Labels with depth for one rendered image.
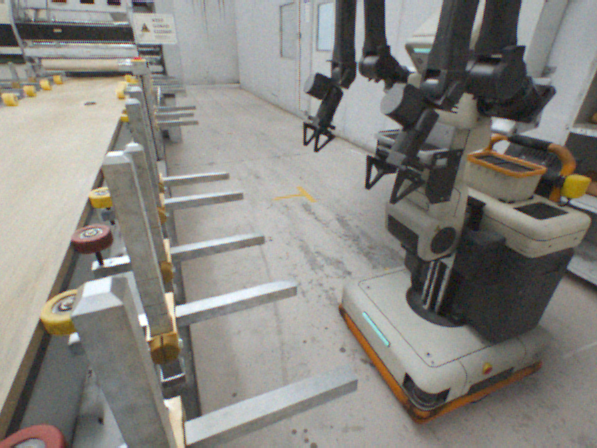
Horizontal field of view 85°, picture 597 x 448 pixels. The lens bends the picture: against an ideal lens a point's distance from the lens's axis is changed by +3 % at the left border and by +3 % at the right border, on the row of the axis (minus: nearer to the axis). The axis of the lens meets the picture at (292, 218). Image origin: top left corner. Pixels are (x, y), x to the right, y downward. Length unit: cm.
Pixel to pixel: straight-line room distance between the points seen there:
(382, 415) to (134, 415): 126
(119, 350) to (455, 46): 71
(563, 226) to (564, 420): 84
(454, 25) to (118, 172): 63
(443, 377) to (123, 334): 119
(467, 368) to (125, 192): 126
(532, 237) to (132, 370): 115
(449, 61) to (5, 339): 88
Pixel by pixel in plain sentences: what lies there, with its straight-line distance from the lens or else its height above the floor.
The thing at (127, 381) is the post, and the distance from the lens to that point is 34.
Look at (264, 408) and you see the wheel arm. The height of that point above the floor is 85.
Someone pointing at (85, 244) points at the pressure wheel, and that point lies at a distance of 86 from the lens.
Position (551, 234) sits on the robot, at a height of 79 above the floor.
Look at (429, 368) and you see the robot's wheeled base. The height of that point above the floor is 28.
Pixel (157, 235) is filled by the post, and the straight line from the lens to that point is 82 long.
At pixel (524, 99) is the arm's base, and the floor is 119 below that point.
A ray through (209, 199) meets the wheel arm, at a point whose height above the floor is 84.
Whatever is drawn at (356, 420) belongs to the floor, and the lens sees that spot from 151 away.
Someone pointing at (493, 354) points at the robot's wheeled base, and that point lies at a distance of 151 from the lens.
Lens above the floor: 130
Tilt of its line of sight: 29 degrees down
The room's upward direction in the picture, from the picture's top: straight up
